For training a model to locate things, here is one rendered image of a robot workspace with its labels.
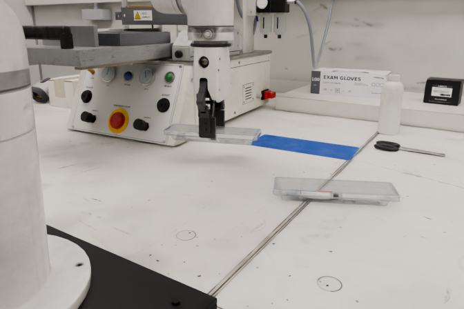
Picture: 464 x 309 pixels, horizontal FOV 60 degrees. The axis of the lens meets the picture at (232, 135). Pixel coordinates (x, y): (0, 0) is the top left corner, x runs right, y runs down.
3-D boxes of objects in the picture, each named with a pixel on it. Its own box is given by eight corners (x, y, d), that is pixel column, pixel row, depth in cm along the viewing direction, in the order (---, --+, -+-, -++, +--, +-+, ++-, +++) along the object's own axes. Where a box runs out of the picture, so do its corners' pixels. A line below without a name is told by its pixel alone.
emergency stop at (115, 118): (112, 128, 97) (115, 112, 97) (124, 130, 95) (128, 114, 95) (107, 127, 95) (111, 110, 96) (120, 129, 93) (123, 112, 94)
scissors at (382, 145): (372, 148, 87) (372, 145, 87) (376, 142, 91) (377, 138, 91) (444, 160, 80) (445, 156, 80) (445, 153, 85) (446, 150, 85)
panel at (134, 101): (71, 129, 102) (88, 59, 104) (166, 145, 88) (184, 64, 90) (64, 127, 100) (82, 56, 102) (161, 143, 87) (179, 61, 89)
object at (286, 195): (272, 203, 61) (273, 190, 60) (273, 189, 66) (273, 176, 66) (399, 210, 58) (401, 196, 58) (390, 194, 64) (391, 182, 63)
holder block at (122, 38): (106, 41, 102) (105, 30, 101) (170, 43, 93) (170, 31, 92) (52, 43, 88) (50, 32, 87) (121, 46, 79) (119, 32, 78)
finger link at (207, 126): (210, 105, 70) (211, 142, 72) (215, 102, 73) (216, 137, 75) (193, 105, 71) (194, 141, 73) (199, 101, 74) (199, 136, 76)
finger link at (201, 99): (200, 88, 67) (204, 116, 70) (212, 67, 73) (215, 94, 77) (193, 87, 68) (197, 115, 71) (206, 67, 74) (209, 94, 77)
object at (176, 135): (163, 141, 78) (162, 130, 78) (173, 134, 83) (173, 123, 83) (256, 147, 74) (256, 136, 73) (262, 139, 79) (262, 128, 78)
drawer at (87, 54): (110, 55, 105) (107, 25, 103) (179, 58, 95) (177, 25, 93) (3, 65, 80) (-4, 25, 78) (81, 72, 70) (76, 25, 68)
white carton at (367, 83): (320, 87, 140) (321, 67, 138) (389, 93, 130) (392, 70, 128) (309, 93, 130) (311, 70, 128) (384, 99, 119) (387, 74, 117)
